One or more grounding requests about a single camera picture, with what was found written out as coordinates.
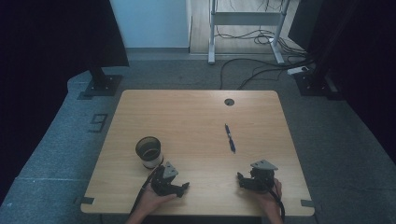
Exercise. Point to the person's left hand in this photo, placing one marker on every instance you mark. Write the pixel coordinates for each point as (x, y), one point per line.
(151, 200)

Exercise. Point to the dark round pen holder cup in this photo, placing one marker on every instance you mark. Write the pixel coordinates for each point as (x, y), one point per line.
(149, 152)

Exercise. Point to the white power strip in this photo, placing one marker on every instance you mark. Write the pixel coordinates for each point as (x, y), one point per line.
(297, 70)

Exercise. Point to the white metal desk frame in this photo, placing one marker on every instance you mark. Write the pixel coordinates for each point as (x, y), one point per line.
(246, 18)

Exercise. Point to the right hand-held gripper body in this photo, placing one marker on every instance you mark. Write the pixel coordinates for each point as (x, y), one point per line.
(263, 179)

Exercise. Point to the blue pen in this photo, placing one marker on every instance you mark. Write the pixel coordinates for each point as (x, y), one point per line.
(230, 139)

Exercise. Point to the black stand base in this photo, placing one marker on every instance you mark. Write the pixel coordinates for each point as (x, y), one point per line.
(313, 83)
(104, 84)

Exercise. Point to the black curtain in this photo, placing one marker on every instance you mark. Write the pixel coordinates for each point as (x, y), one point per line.
(358, 62)
(46, 62)

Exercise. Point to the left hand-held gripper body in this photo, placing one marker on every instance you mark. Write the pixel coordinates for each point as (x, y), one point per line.
(163, 183)

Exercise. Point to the person's right hand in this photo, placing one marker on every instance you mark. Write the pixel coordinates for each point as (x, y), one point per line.
(272, 200)

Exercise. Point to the floor socket plate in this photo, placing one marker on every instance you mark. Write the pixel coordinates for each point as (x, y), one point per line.
(99, 122)

